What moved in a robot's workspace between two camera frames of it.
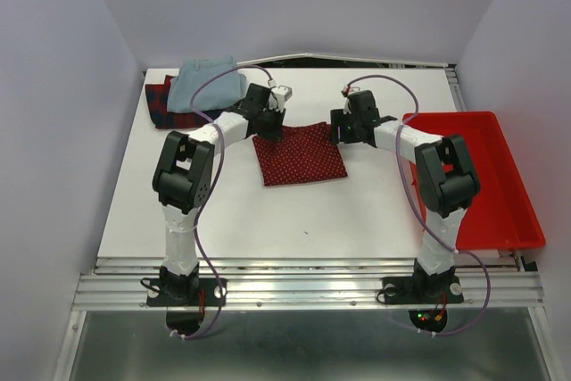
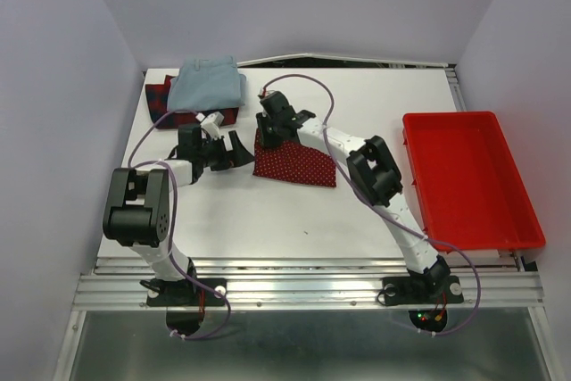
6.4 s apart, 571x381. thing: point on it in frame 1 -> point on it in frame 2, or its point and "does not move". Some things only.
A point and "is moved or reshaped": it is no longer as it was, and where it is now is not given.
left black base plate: (215, 294) does not move
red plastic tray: (502, 217) does not move
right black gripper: (337, 119) -> (267, 141)
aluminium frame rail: (492, 281) does not move
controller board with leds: (430, 319) does not move
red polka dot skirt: (305, 153) is moved or reshaped
